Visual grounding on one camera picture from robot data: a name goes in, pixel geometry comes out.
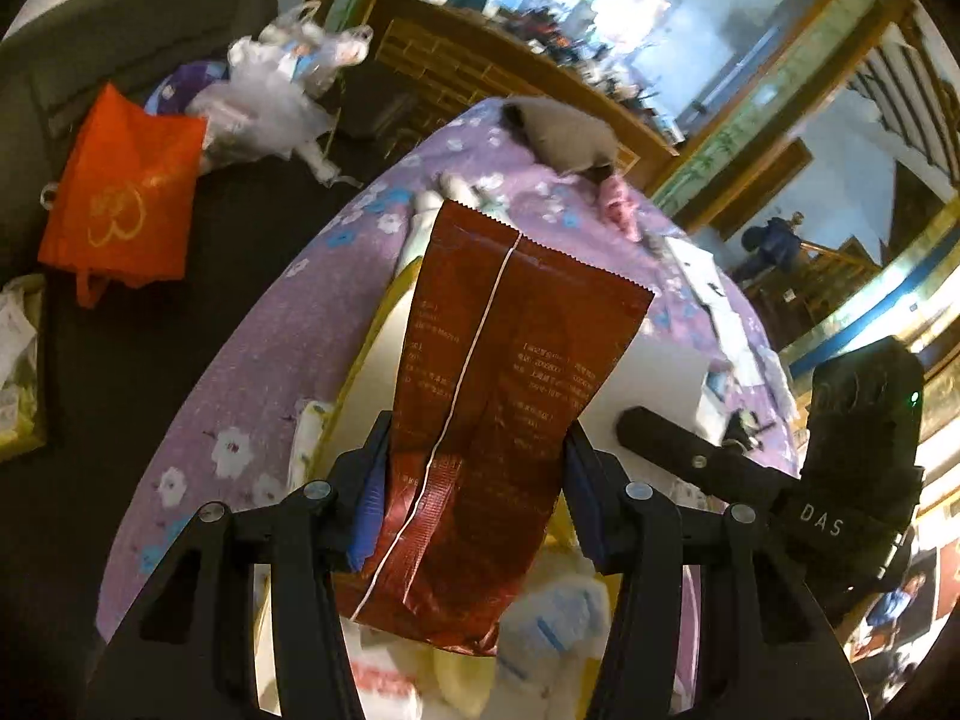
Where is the row of small items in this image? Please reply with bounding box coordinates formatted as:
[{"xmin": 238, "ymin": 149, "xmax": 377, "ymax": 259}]
[{"xmin": 442, "ymin": 0, "xmax": 676, "ymax": 136}]

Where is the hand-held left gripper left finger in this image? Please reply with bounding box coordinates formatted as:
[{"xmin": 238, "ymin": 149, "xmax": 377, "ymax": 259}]
[{"xmin": 79, "ymin": 411, "xmax": 395, "ymax": 720}]

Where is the red fabric bag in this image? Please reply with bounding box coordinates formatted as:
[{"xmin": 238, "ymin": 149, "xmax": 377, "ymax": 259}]
[{"xmin": 37, "ymin": 82, "xmax": 209, "ymax": 308}]

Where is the white paper sheet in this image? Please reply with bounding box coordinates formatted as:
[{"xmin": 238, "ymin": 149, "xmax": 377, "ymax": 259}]
[
  {"xmin": 666, "ymin": 238, "xmax": 728, "ymax": 308},
  {"xmin": 709, "ymin": 300, "xmax": 796, "ymax": 421}
]

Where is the purple bag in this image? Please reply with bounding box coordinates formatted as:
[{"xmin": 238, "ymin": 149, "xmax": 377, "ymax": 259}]
[{"xmin": 144, "ymin": 62, "xmax": 230, "ymax": 117}]

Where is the large glass window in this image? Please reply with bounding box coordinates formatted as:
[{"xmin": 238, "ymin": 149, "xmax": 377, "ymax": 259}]
[{"xmin": 409, "ymin": 0, "xmax": 833, "ymax": 143}]

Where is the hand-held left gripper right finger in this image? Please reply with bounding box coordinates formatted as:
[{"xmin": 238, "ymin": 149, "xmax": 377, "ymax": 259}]
[{"xmin": 562, "ymin": 420, "xmax": 871, "ymax": 720}]

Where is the wall poster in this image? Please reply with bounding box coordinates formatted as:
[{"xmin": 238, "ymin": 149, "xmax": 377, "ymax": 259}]
[{"xmin": 844, "ymin": 532, "xmax": 960, "ymax": 698}]

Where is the purple floral tablecloth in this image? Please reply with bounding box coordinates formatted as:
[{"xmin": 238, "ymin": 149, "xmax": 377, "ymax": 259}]
[{"xmin": 96, "ymin": 96, "xmax": 803, "ymax": 642}]

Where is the white red-label packet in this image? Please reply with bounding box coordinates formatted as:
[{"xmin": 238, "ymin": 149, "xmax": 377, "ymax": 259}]
[{"xmin": 341, "ymin": 637, "xmax": 421, "ymax": 720}]

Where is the wooden staircase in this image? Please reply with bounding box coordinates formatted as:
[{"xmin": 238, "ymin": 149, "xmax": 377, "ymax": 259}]
[{"xmin": 742, "ymin": 7, "xmax": 960, "ymax": 350}]

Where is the pink cloth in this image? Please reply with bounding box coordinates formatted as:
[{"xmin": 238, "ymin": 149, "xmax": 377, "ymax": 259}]
[{"xmin": 596, "ymin": 176, "xmax": 646, "ymax": 241}]

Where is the crumpled white paper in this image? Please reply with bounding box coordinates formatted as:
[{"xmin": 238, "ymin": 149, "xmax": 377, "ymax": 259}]
[{"xmin": 0, "ymin": 289, "xmax": 38, "ymax": 428}]

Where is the white plastic bag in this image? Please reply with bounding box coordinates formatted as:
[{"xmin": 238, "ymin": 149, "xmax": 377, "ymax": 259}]
[{"xmin": 187, "ymin": 67, "xmax": 361, "ymax": 185}]

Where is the clear plastic bag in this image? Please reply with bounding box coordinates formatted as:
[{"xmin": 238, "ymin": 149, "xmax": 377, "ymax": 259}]
[{"xmin": 229, "ymin": 1, "xmax": 374, "ymax": 98}]

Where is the dark red packet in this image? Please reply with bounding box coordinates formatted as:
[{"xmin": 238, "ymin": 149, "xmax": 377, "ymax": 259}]
[{"xmin": 334, "ymin": 199, "xmax": 657, "ymax": 657}]

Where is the small white packet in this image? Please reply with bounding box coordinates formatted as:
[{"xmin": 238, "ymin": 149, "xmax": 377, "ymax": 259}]
[{"xmin": 287, "ymin": 399, "xmax": 336, "ymax": 490}]

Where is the white blue-print packet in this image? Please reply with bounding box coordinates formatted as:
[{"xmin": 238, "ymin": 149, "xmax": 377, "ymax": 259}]
[{"xmin": 495, "ymin": 547, "xmax": 612, "ymax": 720}]

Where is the yellow bag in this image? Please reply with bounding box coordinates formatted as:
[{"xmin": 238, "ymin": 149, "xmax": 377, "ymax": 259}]
[{"xmin": 0, "ymin": 274, "xmax": 50, "ymax": 462}]

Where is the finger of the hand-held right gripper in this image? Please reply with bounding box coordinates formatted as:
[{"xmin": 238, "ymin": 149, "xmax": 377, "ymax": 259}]
[{"xmin": 616, "ymin": 405, "xmax": 803, "ymax": 518}]

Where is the yellow cardboard box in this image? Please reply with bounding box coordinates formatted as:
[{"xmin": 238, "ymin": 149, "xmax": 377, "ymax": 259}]
[{"xmin": 251, "ymin": 259, "xmax": 721, "ymax": 720}]

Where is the white cloth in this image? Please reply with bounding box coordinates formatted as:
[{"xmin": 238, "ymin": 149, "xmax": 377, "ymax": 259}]
[{"xmin": 405, "ymin": 171, "xmax": 481, "ymax": 271}]

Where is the wooden cabinet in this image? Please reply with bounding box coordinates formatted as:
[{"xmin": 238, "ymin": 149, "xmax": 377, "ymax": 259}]
[{"xmin": 364, "ymin": 0, "xmax": 680, "ymax": 192}]

